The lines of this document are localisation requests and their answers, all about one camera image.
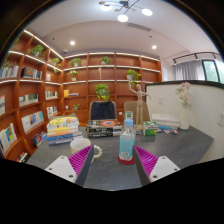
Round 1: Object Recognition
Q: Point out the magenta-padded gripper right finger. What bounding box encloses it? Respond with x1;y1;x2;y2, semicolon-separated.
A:
133;144;182;187

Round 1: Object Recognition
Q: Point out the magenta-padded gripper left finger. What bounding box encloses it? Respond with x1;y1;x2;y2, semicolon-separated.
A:
44;144;95;188

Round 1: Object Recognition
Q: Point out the clear blue-capped water bottle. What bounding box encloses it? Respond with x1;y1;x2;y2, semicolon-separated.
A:
118;118;137;162

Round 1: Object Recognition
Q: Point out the cream ceramic mug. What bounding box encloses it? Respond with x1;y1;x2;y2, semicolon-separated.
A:
69;137;103;164

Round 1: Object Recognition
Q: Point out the stack of colourful books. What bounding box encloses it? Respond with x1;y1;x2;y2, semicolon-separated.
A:
45;115;84;147

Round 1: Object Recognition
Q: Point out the small green-white box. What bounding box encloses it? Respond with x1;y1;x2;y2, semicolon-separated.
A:
143;120;158;137

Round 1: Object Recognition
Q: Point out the stack of white packs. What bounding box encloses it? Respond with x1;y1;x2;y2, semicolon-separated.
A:
151;113;181;130

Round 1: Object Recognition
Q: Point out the white vase with flowers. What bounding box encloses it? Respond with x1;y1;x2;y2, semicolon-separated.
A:
175;81;193;131

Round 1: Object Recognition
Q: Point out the stack of dark books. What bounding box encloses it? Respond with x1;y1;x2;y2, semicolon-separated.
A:
85;119;124;139

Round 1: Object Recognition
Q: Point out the tall green-white carton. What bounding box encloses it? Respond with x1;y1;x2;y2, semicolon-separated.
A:
123;110;134;122

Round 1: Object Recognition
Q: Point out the tan upholstered chair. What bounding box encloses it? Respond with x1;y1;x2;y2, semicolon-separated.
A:
123;100;151;126

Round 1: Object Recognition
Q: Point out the chair with dark jacket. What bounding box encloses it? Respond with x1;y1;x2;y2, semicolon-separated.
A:
88;100;118;122

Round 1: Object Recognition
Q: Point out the grey sheer curtain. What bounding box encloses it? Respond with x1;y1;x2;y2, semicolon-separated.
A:
174;60;206;82

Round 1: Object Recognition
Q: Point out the black-framed window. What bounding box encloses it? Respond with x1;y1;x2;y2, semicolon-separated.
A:
202;59;224;84

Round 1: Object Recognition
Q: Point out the branching ceiling light fixture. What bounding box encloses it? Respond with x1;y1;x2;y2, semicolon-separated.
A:
98;0;154;23

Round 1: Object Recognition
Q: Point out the white wall socket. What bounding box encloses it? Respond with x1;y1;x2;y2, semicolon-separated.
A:
218;111;224;128

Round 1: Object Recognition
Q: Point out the wooden wall shelf unit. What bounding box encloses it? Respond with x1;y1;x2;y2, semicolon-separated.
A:
0;29;163;164

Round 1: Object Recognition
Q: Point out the black ceiling track rail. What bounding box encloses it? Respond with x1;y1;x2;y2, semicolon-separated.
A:
172;52;221;66

